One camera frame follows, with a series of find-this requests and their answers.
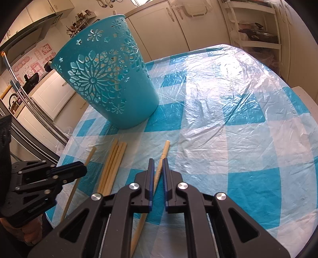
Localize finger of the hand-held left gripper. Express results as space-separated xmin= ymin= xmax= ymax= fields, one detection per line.
xmin=14 ymin=171 xmax=87 ymax=199
xmin=10 ymin=161 xmax=88 ymax=174

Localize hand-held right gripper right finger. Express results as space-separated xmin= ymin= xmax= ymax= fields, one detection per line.
xmin=163 ymin=158 xmax=290 ymax=258

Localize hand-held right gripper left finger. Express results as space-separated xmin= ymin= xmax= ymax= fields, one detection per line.
xmin=27 ymin=158 xmax=155 ymax=258

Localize long wooden chopstick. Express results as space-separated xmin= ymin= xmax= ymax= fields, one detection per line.
xmin=130 ymin=140 xmax=172 ymax=258

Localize bunch of wooden chopsticks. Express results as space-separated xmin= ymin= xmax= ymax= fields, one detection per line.
xmin=61 ymin=139 xmax=127 ymax=222

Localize teal plastic cutout basket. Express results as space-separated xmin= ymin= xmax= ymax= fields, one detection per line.
xmin=50 ymin=14 xmax=159 ymax=130

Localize person's left hand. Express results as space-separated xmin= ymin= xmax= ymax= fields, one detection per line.
xmin=5 ymin=218 xmax=43 ymax=246

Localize white base cabinet with stove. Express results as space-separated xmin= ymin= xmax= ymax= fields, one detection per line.
xmin=16 ymin=66 xmax=86 ymax=122

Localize blue white checkered tablecloth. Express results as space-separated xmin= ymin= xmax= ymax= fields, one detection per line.
xmin=46 ymin=44 xmax=318 ymax=248

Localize dark kettle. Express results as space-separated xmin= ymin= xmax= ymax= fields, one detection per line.
xmin=9 ymin=93 xmax=22 ymax=111

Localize black range hood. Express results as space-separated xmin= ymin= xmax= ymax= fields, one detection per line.
xmin=0 ymin=12 xmax=64 ymax=54

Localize white base cabinets under sink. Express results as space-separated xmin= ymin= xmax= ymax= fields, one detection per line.
xmin=124 ymin=0 xmax=231 ymax=62

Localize small white stool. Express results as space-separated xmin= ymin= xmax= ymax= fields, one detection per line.
xmin=293 ymin=86 xmax=318 ymax=119

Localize pot with glass lid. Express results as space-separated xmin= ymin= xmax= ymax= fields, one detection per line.
xmin=238 ymin=22 xmax=279 ymax=44

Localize white door-hung bag holder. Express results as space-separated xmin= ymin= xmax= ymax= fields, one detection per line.
xmin=177 ymin=0 xmax=208 ymax=18

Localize white base cabinets with drawers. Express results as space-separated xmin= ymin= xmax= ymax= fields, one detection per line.
xmin=273 ymin=0 xmax=311 ymax=82

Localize white rolling cart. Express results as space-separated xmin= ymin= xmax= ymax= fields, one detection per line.
xmin=222 ymin=0 xmax=282 ymax=52

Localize aluminium sliding door frame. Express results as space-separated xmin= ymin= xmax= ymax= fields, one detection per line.
xmin=0 ymin=99 xmax=67 ymax=162

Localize black wok with handle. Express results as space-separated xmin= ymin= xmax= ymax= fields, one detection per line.
xmin=23 ymin=63 xmax=54 ymax=88

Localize red paper wall decals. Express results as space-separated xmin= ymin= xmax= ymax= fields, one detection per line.
xmin=12 ymin=42 xmax=54 ymax=80

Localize wall utensil rack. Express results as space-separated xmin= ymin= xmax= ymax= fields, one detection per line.
xmin=66 ymin=10 xmax=90 ymax=38

